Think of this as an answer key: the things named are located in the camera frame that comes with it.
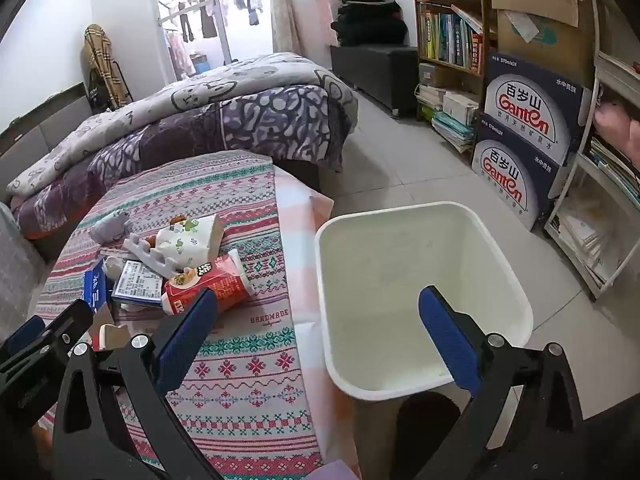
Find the blue water bottle carton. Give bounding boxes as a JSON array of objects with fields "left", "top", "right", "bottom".
[
  {"left": 482, "top": 52, "right": 598, "bottom": 166},
  {"left": 472, "top": 112, "right": 576, "bottom": 231}
]

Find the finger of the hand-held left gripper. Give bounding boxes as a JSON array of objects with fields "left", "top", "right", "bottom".
[
  {"left": 0, "top": 316, "right": 48, "bottom": 361},
  {"left": 42, "top": 299, "right": 96, "bottom": 361}
]

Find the grey cushion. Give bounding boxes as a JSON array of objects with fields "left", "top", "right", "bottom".
[{"left": 0, "top": 202, "right": 48, "bottom": 331}]

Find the white green paper cup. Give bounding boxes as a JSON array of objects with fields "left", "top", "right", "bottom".
[{"left": 152, "top": 214, "right": 224, "bottom": 281}]

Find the crushed red paper cup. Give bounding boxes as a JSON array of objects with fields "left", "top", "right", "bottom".
[{"left": 162, "top": 249, "right": 256, "bottom": 317}]

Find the stack of white papers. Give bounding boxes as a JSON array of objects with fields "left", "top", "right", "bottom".
[{"left": 555, "top": 195, "right": 626, "bottom": 286}]

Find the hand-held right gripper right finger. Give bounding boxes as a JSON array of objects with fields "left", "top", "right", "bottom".
[{"left": 419, "top": 286, "right": 586, "bottom": 480}]

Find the small grey box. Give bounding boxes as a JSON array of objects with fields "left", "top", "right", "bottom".
[{"left": 419, "top": 62, "right": 451, "bottom": 87}]

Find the grey padded headboard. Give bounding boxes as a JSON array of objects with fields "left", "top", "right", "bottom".
[{"left": 0, "top": 80, "right": 96, "bottom": 181}]

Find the grey cartoon print blanket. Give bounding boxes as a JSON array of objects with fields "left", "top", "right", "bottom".
[{"left": 5, "top": 52, "right": 358, "bottom": 196}]

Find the white plastic trash bin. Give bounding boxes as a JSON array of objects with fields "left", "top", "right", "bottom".
[{"left": 314, "top": 201, "right": 535, "bottom": 402}]

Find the purple cloth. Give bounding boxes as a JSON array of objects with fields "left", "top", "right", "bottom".
[{"left": 310, "top": 452, "right": 357, "bottom": 480}]

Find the white shelf cart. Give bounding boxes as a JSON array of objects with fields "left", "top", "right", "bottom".
[{"left": 542, "top": 0, "right": 640, "bottom": 301}]

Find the stack of thin books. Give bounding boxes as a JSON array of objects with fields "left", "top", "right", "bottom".
[{"left": 587, "top": 135, "right": 640, "bottom": 206}]

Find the row of hanging clothes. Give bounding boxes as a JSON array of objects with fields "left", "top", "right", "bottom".
[{"left": 160, "top": 0, "right": 266, "bottom": 43}]

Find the pink checked cloth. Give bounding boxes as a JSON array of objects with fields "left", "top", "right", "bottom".
[{"left": 272, "top": 162, "right": 363, "bottom": 480}]

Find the black storage bench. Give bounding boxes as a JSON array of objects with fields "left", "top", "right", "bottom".
[{"left": 330, "top": 44, "right": 420, "bottom": 117}]

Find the cream curtain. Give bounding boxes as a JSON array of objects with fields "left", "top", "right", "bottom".
[{"left": 267, "top": 0, "right": 301, "bottom": 56}]

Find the white foam toe separator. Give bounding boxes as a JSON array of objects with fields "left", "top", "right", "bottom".
[{"left": 122, "top": 234, "right": 186, "bottom": 277}]

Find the plaid coat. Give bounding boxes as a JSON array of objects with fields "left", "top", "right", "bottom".
[{"left": 82, "top": 24, "right": 133, "bottom": 111}]

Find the patterned striped tablecloth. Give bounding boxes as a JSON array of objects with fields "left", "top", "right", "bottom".
[{"left": 30, "top": 150, "right": 326, "bottom": 480}]

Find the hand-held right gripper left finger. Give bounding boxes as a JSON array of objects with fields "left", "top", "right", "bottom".
[{"left": 52, "top": 287, "right": 221, "bottom": 480}]

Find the pile of black clothes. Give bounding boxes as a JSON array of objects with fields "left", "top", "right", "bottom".
[{"left": 330, "top": 0, "right": 407, "bottom": 47}]

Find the tan cardboard piece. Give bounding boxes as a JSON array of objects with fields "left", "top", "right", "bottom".
[{"left": 92, "top": 305, "right": 131, "bottom": 353}]

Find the small box with white label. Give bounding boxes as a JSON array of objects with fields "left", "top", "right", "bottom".
[{"left": 111, "top": 259, "right": 168, "bottom": 307}]

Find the grey crumpled wrapper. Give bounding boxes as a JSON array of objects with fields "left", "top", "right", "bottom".
[{"left": 89, "top": 208, "right": 132, "bottom": 243}]

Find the pink plush toy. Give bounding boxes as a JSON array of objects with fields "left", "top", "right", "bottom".
[{"left": 594, "top": 100, "right": 640, "bottom": 166}]

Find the brown cardboard box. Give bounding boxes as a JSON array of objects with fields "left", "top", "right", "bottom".
[{"left": 490, "top": 0, "right": 596, "bottom": 73}]

